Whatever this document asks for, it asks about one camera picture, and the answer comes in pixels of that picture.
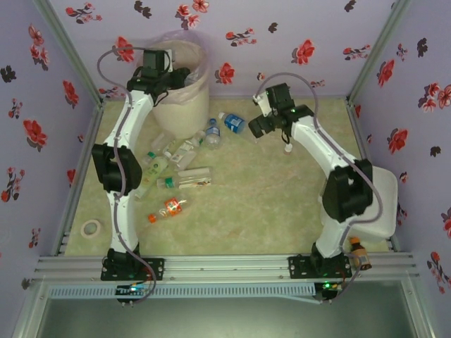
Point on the orange label orange-capped bottle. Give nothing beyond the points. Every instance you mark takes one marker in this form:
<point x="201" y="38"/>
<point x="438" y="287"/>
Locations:
<point x="171" y="207"/>

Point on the aluminium mounting beam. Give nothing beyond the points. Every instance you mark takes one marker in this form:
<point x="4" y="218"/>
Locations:
<point x="225" y="267"/>

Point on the tiny white-capped bottle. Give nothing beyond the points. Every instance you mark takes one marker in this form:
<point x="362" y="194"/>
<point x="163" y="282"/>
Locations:
<point x="288" y="148"/>

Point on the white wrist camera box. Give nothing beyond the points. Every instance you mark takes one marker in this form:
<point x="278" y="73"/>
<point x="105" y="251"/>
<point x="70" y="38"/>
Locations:
<point x="170" y="60"/>
<point x="260" y="104"/>

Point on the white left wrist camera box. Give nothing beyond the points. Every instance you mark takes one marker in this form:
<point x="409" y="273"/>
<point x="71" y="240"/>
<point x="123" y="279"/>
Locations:
<point x="170" y="60"/>

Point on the clear bottle white printed label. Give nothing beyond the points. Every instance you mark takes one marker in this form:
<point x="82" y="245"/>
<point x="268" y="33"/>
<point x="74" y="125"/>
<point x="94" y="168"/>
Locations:
<point x="182" y="154"/>

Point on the cream plastic bin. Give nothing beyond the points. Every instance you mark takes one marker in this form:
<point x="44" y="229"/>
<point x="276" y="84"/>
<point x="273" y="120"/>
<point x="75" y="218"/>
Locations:
<point x="183" y="116"/>

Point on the pale green white-capped bottle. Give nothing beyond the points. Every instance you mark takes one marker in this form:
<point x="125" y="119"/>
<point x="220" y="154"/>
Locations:
<point x="151" y="176"/>

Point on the aluminium frame post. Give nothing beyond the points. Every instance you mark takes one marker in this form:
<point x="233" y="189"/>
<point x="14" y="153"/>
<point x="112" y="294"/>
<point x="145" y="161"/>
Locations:
<point x="384" y="35"/>
<point x="55" y="17"/>

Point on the white plastic lidded box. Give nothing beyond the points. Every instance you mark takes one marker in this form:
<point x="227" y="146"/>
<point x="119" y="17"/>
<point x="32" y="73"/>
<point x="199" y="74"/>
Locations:
<point x="387" y="190"/>

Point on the small clear plastic bottle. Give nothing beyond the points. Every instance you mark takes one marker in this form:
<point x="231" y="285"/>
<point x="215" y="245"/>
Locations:
<point x="198" y="138"/>

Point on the blue label white-capped bottle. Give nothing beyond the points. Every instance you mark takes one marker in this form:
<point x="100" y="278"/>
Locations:
<point x="234" y="122"/>

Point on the blue label blue-capped bottle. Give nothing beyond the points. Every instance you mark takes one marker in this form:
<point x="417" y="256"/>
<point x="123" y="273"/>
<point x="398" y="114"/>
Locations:
<point x="213" y="133"/>

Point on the clear bottle green neck label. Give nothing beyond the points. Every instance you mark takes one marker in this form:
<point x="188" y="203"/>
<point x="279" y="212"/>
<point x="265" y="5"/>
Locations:
<point x="183" y="182"/>

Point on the grey metal panel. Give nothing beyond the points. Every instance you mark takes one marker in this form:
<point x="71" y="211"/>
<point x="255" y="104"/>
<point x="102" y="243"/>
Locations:
<point x="225" y="320"/>

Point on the brown bottle orange cap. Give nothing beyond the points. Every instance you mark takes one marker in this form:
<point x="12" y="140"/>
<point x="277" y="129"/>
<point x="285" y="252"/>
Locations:
<point x="359" y="251"/>

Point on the aluminium frame beam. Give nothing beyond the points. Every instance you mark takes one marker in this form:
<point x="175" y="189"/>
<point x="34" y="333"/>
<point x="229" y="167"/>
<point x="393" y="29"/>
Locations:
<point x="30" y="313"/>
<point x="421" y="310"/>

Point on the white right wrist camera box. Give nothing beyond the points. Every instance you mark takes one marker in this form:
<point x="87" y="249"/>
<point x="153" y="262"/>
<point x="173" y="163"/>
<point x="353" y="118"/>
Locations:
<point x="260" y="104"/>

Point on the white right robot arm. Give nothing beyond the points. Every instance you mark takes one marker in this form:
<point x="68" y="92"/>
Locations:
<point x="317" y="141"/>

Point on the beige tape roll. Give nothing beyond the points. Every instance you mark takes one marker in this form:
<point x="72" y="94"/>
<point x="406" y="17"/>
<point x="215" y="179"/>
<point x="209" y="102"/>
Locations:
<point x="83" y="229"/>

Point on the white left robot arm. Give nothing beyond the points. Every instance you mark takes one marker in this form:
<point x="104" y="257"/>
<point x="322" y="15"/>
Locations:
<point x="121" y="218"/>

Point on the small controller board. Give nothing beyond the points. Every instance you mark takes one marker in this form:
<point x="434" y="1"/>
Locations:
<point x="327" y="287"/>
<point x="132" y="289"/>

